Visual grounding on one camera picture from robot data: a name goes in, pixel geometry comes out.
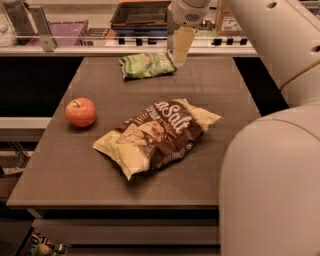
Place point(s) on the cardboard box with label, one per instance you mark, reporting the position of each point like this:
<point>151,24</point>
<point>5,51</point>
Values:
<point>225,22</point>

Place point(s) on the purple plastic crate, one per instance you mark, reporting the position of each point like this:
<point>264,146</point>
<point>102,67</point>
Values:
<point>68,33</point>

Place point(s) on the left metal railing bracket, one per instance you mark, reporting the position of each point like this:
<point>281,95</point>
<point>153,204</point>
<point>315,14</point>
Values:
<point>47,41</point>

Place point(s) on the brown sea salt chip bag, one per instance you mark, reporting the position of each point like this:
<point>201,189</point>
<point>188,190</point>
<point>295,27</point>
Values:
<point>162,133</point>

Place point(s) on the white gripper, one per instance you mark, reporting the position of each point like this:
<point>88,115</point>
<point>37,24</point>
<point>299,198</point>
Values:
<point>188,14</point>

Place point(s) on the brown table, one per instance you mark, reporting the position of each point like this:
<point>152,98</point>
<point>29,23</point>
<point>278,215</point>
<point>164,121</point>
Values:
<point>143,179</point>

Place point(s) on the dark metal tray bin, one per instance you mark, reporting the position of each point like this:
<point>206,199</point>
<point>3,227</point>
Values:
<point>149,13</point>

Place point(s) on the green jalapeno chip bag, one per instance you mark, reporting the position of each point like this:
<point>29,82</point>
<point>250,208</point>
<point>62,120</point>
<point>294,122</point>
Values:
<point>146,65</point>

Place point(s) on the red apple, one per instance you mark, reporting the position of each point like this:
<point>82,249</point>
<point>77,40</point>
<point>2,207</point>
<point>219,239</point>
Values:
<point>81,112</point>

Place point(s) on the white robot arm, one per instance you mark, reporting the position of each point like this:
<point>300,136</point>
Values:
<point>269,189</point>

